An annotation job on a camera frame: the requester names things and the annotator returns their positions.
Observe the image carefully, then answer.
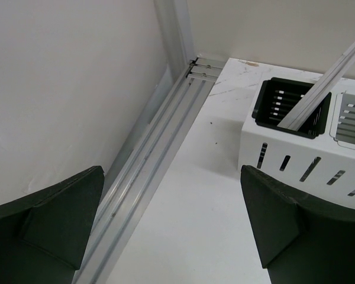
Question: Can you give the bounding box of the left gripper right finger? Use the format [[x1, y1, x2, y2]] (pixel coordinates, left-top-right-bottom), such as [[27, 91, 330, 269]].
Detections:
[[240, 165, 355, 283]]

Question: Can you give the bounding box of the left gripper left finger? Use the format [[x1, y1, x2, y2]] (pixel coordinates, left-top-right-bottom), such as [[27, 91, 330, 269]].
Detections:
[[0, 166, 105, 283]]

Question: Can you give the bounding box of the white utensil holder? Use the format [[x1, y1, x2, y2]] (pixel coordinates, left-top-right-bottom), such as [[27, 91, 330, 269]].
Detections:
[[238, 72, 355, 209]]

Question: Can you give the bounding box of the black insert cup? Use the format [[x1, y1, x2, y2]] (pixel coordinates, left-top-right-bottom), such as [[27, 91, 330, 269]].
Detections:
[[251, 77, 332, 139]]

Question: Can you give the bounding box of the aluminium rail left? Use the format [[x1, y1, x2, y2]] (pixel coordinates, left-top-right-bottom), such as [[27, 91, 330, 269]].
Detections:
[[73, 1, 224, 283]]

